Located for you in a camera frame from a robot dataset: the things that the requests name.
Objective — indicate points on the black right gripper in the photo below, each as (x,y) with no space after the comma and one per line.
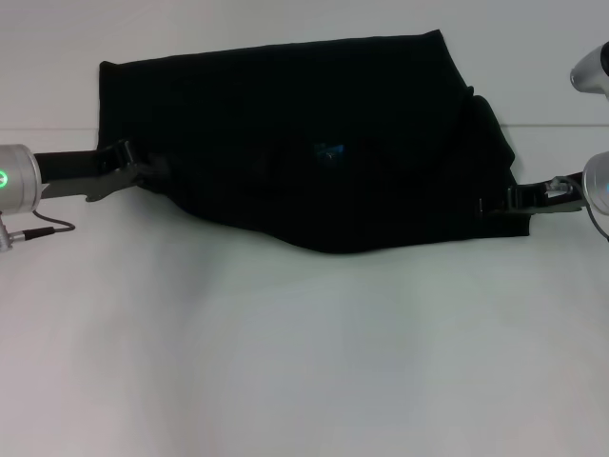
(563,197)

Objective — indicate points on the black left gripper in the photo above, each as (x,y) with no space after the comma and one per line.
(66,166)

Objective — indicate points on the black shirt with FREE print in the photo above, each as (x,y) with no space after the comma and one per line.
(309,190)

